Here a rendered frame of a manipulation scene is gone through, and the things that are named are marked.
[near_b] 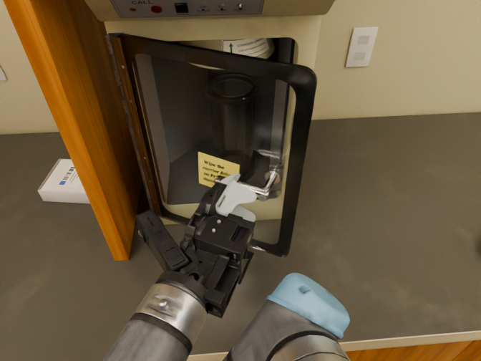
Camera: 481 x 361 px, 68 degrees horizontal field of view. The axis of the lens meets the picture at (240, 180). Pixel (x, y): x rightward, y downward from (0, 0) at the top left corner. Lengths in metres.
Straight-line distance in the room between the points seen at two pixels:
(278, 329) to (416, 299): 0.50
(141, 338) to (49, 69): 0.35
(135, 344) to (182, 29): 0.43
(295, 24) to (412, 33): 0.65
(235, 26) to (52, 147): 0.76
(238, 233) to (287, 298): 0.14
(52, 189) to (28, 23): 0.53
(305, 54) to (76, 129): 0.37
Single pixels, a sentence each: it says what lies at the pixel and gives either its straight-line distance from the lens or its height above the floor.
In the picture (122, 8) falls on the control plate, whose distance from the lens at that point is 0.53.
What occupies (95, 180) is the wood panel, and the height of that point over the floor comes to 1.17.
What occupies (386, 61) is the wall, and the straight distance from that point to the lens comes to 1.20.
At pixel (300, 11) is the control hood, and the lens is 0.55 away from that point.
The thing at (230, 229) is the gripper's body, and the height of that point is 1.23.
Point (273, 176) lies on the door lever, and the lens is 0.57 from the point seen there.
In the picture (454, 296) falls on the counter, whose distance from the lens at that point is 0.85.
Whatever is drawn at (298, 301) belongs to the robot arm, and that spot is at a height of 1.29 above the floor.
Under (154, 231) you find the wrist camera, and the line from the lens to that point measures 0.49.
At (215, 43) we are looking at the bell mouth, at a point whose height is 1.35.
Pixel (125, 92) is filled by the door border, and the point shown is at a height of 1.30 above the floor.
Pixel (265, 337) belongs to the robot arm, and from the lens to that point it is 0.35.
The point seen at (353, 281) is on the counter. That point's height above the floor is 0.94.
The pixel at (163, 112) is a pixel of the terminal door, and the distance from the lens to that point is 0.60.
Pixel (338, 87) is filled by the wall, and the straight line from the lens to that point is 1.19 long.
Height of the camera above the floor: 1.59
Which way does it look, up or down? 44 degrees down
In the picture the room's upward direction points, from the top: straight up
